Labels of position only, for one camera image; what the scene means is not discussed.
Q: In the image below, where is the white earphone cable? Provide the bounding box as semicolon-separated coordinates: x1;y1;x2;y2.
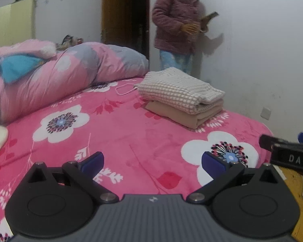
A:
116;82;142;96

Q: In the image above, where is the wooden door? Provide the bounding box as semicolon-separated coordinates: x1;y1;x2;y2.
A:
101;0;150;61

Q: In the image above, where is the yellow-green wardrobe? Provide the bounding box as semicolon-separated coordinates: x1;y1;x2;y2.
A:
0;0;37;53

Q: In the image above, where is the folded beige garment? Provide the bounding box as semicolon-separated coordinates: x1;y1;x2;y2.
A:
144;99;224;129

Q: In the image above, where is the pink floral bed blanket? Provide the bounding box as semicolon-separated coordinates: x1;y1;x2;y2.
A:
0;77;274;242

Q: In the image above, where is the teal patterned cloth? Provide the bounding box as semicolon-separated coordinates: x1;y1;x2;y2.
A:
0;55;44;83

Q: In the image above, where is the pink grey floral duvet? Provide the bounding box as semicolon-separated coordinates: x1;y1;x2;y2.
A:
0;39;150;125

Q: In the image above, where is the white wall socket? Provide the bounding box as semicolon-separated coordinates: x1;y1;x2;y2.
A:
261;106;272;120

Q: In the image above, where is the pink fluffy cloth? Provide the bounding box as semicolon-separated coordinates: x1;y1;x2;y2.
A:
0;39;57;58

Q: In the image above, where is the beige white houndstooth coat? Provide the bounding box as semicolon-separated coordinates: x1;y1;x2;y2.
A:
136;67;226;114

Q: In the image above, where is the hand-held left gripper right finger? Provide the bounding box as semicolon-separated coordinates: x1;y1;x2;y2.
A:
187;152;278;204

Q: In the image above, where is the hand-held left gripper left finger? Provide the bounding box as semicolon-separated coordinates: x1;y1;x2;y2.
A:
26;151;119;204

